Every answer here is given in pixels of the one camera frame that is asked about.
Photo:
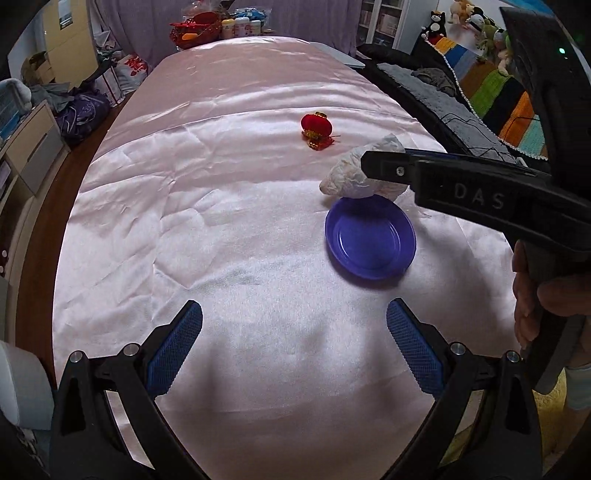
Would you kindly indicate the white plastic bag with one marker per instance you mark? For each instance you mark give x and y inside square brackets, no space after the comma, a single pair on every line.
[346,173]

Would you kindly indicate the grey clothes heap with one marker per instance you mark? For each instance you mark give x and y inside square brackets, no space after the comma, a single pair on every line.
[55,94]

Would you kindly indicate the dark green cloth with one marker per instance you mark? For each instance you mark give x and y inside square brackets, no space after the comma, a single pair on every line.
[434,78]

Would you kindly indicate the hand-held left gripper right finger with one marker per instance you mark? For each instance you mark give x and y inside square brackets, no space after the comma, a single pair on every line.
[413,350]

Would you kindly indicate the beige television cabinet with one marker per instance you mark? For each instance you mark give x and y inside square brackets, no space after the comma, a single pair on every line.
[32,152]

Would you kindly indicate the grey folding table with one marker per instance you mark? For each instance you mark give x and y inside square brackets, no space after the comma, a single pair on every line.
[341,53]

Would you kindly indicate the red plastic basket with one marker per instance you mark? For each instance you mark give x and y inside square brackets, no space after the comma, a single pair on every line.
[198,27]

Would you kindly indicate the purple plastic plate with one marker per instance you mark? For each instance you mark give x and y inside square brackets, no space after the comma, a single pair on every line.
[369,240]

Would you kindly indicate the white canister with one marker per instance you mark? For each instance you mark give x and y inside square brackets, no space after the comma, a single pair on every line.
[227,28]
[255,26]
[241,27]

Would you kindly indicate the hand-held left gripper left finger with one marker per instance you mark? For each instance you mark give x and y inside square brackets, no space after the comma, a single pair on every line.
[178,348]

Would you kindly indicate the small red lantern ornament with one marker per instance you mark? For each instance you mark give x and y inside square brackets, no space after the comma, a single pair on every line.
[316,127]

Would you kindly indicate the clear storage box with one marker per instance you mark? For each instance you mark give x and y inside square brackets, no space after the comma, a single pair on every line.
[251,12]

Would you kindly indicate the black and white cat plush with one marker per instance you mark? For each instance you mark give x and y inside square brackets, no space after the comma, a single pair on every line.
[434,25]

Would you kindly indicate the striped crochet blanket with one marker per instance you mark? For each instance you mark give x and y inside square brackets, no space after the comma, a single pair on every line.
[503,97]

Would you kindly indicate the row of plush toys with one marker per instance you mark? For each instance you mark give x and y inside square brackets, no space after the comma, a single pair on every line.
[480,23]

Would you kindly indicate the cage covered with grey blanket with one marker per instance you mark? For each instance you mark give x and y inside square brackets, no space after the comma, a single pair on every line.
[14,99]

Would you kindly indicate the purple bag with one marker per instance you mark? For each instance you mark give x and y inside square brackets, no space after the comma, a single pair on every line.
[83,115]

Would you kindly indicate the black cushion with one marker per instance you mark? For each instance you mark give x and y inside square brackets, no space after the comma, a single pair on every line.
[388,53]

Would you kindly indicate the pink satin tablecloth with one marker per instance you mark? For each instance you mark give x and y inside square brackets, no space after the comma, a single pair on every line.
[231,230]

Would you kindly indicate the cardboard box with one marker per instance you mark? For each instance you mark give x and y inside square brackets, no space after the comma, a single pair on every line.
[39,67]

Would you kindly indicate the white glass-door bookshelf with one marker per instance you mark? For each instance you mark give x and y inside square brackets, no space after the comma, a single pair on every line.
[385,21]

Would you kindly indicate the black sofa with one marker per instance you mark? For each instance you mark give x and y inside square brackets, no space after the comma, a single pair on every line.
[418,108]

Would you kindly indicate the red and white bag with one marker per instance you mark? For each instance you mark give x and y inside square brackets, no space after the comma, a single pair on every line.
[131,69]

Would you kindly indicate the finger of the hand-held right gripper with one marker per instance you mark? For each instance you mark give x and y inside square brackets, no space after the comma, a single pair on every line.
[475,194]
[485,161]

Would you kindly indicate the grey sofa mat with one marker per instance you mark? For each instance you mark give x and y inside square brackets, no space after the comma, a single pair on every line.
[461,115]

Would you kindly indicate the purple curtain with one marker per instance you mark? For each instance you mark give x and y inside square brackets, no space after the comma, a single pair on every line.
[300,14]

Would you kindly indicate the standing air conditioner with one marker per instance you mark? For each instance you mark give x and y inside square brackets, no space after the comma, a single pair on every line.
[71,32]

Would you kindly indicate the person's right hand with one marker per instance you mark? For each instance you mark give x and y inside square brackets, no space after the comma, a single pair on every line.
[565,295]

